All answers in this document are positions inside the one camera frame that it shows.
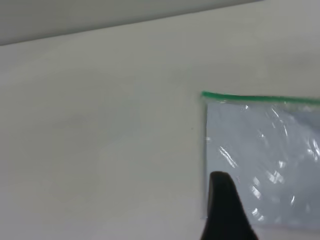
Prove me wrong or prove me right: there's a clear green zipper bag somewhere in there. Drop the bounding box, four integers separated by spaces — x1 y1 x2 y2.
199 90 320 230

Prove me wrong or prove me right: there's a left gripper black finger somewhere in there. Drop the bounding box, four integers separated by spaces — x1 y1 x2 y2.
199 171 260 240

